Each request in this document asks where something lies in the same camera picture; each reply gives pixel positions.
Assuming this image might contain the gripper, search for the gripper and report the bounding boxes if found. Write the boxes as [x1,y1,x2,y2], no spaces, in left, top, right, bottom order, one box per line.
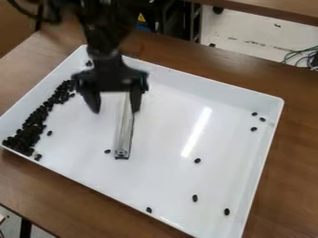
[71,52,151,115]

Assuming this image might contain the pile of black bits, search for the pile of black bits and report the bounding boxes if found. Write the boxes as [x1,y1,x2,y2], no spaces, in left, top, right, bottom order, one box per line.
[1,79,79,162]

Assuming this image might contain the silver metal bar tool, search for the silver metal bar tool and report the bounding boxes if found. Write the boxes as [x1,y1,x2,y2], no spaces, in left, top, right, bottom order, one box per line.
[113,90,137,161]

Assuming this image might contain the white tray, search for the white tray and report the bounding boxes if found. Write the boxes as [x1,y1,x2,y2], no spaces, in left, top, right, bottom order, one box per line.
[0,44,286,238]

